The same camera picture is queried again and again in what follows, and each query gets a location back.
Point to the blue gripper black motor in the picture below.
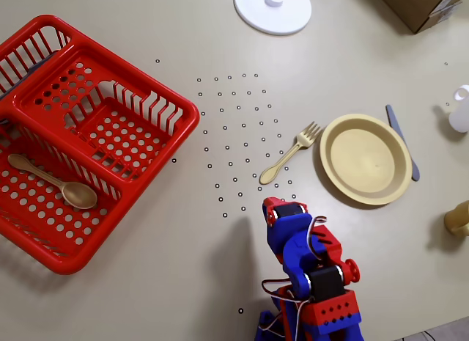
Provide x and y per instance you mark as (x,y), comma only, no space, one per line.
(286,212)

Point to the gold plastic fork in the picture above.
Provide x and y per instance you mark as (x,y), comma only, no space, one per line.
(269,174)

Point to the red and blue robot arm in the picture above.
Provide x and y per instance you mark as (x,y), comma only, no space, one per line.
(329,311)

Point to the gold plastic plate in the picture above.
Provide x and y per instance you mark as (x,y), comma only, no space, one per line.
(366,161)

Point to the grey plastic fork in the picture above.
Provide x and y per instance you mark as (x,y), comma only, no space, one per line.
(40,64)

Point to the red plastic cutlery basket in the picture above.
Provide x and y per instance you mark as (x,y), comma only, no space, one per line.
(190,115)

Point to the grey plastic knife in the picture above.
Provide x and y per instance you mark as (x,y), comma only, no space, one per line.
(395,122)

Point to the gold plastic cup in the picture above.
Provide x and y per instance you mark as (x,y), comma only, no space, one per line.
(459,218)

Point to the wooden spoon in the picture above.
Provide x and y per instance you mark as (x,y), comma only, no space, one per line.
(78,196)

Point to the white round disc base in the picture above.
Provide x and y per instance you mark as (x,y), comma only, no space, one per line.
(256,14)

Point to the brown cardboard box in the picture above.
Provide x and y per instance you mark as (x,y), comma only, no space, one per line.
(410,3)

